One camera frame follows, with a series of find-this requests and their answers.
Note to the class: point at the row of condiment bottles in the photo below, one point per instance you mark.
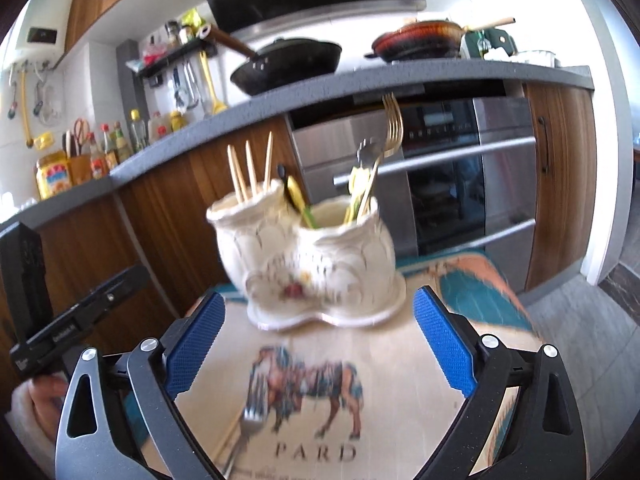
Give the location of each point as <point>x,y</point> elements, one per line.
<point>137,132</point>

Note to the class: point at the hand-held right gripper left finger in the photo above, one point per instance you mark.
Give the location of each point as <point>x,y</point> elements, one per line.
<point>195,345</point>

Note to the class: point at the black cast iron skillet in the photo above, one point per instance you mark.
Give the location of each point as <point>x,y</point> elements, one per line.
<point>290,62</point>

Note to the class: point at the grey speckled countertop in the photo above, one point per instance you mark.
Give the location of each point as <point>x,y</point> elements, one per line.
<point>350,80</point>

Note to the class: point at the person's left forearm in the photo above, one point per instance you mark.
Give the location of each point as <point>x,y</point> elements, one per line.
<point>20,435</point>

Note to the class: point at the wooden chopstick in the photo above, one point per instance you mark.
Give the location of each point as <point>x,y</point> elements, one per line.
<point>269,160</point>
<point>236,172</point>
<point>252,170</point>

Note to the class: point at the yellow spatula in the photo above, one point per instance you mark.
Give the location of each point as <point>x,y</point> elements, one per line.
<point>216,102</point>

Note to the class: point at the person's left hand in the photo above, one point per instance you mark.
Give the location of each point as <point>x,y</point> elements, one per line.
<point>45,402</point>

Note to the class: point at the printed quilted mat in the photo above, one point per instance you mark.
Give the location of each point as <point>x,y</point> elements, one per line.
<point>350,370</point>

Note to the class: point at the silver fork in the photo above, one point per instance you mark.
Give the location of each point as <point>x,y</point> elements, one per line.
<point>255,400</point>

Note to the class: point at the white water heater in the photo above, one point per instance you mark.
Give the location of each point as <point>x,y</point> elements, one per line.
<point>50,7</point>

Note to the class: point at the brown lidded pan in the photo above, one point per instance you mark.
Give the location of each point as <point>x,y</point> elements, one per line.
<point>420,40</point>

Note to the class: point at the white dish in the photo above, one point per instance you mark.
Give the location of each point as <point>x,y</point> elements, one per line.
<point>535,57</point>

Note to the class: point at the gold fork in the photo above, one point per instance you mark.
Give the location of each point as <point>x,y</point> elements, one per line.
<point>394,130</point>

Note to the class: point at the stainless steel oven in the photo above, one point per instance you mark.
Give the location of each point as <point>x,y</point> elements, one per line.
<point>440,185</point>

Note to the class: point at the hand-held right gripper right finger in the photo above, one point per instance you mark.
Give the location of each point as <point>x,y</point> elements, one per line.
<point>445,340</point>

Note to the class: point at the yellow jar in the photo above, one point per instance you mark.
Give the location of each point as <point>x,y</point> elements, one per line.
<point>52,175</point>

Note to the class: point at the brown knife block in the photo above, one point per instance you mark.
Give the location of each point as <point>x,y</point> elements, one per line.
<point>79,170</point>

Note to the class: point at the black spice rack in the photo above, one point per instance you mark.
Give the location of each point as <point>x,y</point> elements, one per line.
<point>170,60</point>

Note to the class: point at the white ceramic utensil holder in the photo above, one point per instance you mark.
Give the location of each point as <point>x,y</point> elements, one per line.
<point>310,260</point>

